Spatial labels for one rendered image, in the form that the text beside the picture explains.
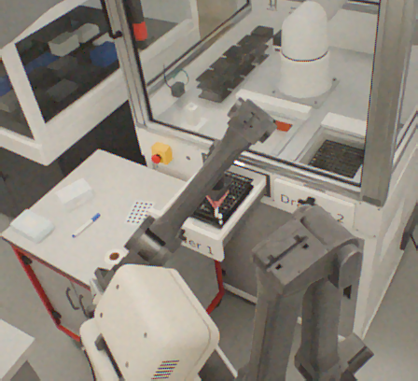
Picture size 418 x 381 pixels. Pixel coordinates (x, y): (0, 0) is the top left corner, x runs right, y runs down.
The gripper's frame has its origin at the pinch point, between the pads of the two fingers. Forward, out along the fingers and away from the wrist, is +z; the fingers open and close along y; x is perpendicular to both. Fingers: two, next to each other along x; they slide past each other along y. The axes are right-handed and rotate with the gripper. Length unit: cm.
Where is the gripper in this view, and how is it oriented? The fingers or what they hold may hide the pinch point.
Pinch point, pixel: (215, 204)
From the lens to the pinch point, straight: 171.2
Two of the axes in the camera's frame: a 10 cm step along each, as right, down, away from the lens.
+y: -5.7, 5.4, -6.2
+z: 0.2, 7.6, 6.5
